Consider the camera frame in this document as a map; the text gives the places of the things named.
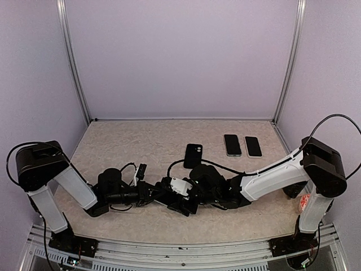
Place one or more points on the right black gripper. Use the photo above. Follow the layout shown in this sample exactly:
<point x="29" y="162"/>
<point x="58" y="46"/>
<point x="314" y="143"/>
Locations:
<point x="185" y="208"/>

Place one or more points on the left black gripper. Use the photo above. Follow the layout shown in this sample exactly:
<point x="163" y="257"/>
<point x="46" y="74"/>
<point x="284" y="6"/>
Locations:
<point x="144" y="188"/>

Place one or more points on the black phone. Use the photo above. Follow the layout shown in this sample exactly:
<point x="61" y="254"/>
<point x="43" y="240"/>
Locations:
<point x="233" y="144"/>
<point x="253" y="146"/>
<point x="167" y="197"/>

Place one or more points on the dark phone case underneath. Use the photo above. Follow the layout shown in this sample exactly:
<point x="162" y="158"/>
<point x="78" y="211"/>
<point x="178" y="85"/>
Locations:
<point x="193" y="156"/>

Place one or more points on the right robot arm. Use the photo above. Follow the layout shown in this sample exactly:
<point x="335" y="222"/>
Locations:
<point x="313" y="161"/>

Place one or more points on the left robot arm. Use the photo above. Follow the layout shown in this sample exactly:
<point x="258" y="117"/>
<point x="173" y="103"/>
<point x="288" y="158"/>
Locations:
<point x="39" y="163"/>

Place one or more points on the black cup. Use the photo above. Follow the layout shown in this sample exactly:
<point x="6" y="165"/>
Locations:
<point x="292" y="191"/>

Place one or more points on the red white patterned coaster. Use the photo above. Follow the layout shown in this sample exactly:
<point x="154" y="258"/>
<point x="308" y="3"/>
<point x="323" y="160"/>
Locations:
<point x="303" y="201"/>

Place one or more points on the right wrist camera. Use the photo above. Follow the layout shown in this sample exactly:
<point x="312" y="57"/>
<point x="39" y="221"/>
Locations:
<point x="178" y="186"/>

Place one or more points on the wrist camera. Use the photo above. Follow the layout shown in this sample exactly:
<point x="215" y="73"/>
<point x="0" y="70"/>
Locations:
<point x="139" y="173"/>
<point x="178" y="186"/>

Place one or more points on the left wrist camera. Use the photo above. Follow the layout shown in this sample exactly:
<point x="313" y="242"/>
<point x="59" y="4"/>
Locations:
<point x="139" y="173"/>

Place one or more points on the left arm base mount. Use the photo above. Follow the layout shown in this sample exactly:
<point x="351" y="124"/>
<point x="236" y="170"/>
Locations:
<point x="67" y="241"/>

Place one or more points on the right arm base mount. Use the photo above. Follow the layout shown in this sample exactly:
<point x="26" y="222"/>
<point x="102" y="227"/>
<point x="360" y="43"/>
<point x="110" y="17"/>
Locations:
<point x="293" y="243"/>

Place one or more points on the aluminium front rail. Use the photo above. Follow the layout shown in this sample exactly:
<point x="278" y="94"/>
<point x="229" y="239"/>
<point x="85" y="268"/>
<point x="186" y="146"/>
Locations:
<point x="245" y="255"/>

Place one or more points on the left aluminium corner post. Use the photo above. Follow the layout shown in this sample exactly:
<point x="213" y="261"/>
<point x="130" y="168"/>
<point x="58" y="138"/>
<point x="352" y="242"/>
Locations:
<point x="62" y="13"/>

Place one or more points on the aluminium corner post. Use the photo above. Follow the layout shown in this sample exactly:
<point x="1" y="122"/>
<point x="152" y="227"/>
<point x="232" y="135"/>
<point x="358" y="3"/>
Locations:
<point x="62" y="13"/>
<point x="298" y="25"/>

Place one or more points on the right aluminium corner post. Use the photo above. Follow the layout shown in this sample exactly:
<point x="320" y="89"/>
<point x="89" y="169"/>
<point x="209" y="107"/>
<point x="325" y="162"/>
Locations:
<point x="298" y="25"/>

